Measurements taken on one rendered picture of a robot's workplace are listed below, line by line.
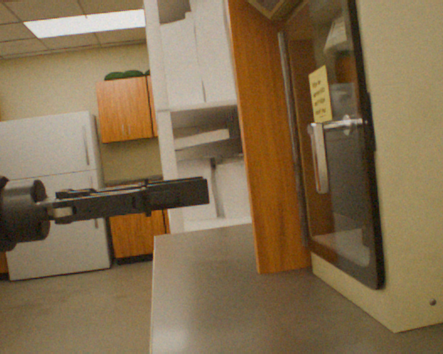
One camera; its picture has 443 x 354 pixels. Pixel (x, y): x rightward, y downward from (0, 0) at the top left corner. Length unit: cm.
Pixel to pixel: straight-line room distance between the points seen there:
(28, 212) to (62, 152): 495
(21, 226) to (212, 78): 139
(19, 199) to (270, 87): 54
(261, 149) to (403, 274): 41
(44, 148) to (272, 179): 475
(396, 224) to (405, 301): 10
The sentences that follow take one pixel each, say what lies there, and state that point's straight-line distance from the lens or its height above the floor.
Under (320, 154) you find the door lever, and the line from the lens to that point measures 61.
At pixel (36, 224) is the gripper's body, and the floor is 113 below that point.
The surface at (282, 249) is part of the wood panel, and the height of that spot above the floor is 98.
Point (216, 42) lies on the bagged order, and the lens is 186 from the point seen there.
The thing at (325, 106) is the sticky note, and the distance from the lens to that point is 70.
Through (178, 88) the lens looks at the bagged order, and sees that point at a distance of 197.
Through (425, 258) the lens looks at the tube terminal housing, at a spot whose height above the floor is 103.
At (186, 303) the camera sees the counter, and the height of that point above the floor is 94.
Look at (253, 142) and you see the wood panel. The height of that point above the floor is 119.
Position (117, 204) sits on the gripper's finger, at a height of 114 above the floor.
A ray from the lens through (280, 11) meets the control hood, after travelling 85.
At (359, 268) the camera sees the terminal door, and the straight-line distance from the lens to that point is 66.
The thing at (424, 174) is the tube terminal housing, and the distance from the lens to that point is 61.
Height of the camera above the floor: 119
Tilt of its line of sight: 3 degrees down
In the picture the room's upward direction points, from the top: 7 degrees counter-clockwise
